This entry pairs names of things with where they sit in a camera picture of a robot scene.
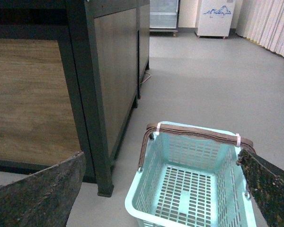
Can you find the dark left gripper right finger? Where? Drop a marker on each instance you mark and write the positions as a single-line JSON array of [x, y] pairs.
[[266, 183]]

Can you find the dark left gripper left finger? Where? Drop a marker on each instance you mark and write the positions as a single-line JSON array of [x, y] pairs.
[[44, 198]]

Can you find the white folding partition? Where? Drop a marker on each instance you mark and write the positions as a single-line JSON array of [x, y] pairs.
[[262, 22]]

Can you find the dark wooden display stand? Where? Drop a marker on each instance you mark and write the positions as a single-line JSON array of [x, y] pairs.
[[70, 74]]

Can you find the white chest freezer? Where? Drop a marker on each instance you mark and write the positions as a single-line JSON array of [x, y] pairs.
[[214, 18]]

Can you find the glass door refrigerator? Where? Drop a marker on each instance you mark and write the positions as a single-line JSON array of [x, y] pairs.
[[164, 15]]

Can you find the light blue plastic basket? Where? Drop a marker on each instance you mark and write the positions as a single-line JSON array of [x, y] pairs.
[[173, 206]]

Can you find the brown basket handle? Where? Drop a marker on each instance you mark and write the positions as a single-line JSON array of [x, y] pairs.
[[203, 157]]

